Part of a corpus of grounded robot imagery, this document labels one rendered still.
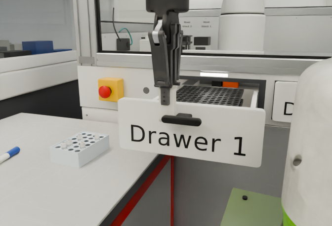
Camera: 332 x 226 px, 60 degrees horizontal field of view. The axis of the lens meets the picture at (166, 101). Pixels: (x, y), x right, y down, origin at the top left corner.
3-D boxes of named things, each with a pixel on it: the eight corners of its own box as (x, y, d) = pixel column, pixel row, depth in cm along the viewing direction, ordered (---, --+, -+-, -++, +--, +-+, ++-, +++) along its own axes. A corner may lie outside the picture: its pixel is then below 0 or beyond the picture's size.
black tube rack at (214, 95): (234, 137, 63) (236, 108, 62) (159, 128, 69) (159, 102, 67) (242, 110, 84) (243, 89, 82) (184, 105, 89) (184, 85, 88)
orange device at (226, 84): (237, 88, 118) (238, 74, 117) (211, 86, 122) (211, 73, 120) (238, 86, 122) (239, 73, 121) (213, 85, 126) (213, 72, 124)
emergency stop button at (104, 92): (108, 99, 89) (108, 86, 88) (97, 98, 90) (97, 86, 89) (113, 97, 92) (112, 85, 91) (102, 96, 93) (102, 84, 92)
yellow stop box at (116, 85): (117, 102, 91) (116, 80, 89) (97, 101, 93) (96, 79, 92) (124, 99, 96) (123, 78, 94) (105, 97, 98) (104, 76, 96)
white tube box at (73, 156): (79, 168, 65) (77, 153, 64) (50, 162, 68) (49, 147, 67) (109, 148, 76) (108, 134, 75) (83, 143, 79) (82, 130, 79)
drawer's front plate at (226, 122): (260, 168, 53) (266, 111, 50) (119, 148, 62) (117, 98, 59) (261, 164, 55) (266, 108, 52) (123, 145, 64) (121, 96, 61)
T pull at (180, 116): (200, 127, 51) (200, 120, 51) (160, 123, 53) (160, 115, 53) (204, 121, 54) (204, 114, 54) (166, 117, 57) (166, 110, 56)
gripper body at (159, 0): (155, -8, 54) (155, 42, 56) (137, -14, 46) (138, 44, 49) (194, -10, 52) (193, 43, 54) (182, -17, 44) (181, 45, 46)
